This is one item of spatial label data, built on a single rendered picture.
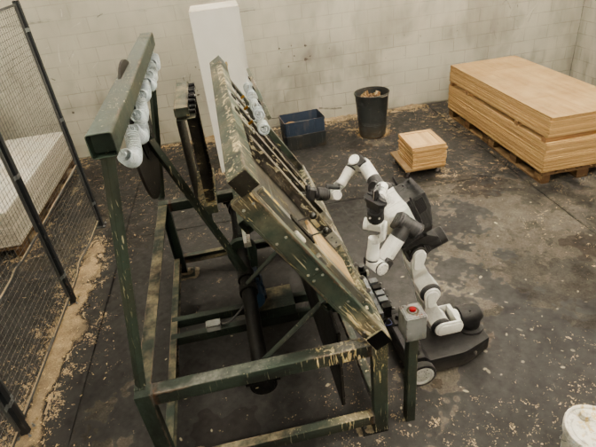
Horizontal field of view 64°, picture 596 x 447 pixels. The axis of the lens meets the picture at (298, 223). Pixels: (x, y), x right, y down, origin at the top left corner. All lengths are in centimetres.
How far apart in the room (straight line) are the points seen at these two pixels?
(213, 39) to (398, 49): 322
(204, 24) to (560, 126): 412
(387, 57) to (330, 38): 98
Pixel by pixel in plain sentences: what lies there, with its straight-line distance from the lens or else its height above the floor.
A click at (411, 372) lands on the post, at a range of 302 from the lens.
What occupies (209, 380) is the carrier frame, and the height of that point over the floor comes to 79.
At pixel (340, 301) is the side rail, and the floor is 115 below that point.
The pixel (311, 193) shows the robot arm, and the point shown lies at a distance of 312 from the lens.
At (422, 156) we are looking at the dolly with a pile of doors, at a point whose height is 28.
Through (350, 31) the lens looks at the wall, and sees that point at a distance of 782.
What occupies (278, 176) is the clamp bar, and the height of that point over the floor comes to 150.
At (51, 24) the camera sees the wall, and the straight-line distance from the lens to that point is 783.
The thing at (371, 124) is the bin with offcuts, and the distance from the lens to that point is 708.
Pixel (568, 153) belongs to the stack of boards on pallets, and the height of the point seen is 33.
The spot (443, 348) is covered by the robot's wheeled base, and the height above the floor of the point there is 17.
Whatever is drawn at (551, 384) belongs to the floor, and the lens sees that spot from 376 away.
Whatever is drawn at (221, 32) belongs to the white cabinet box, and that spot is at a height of 179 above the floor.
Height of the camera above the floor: 276
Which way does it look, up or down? 32 degrees down
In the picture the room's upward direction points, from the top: 7 degrees counter-clockwise
